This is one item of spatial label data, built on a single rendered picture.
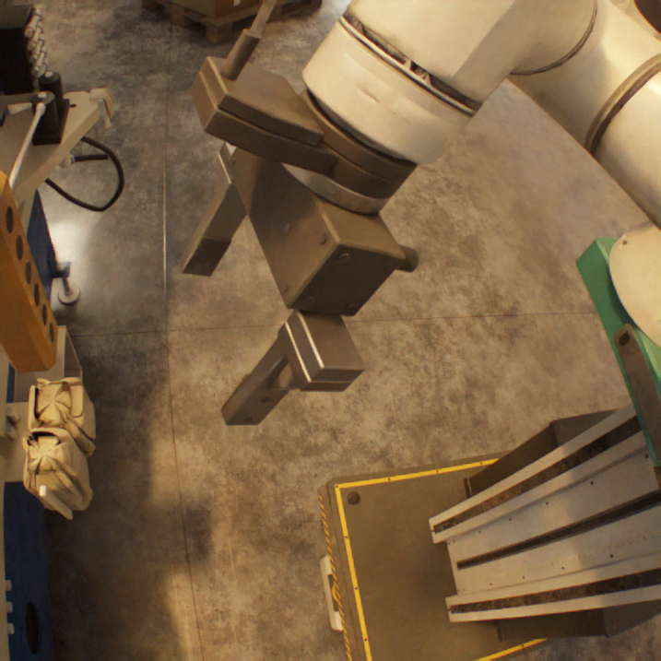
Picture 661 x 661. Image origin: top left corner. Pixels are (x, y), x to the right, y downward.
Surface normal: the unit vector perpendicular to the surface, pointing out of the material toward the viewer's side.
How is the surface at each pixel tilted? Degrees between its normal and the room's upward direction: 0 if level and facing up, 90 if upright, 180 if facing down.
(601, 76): 71
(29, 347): 90
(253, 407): 83
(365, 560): 0
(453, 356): 0
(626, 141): 93
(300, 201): 66
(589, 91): 82
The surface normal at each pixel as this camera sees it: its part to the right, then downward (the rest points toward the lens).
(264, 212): -0.78, -0.06
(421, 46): -0.22, 0.60
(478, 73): 0.38, 0.79
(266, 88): 0.52, -0.61
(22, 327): 0.18, 0.87
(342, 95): -0.54, 0.31
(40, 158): 0.21, -0.48
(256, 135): 0.02, 0.71
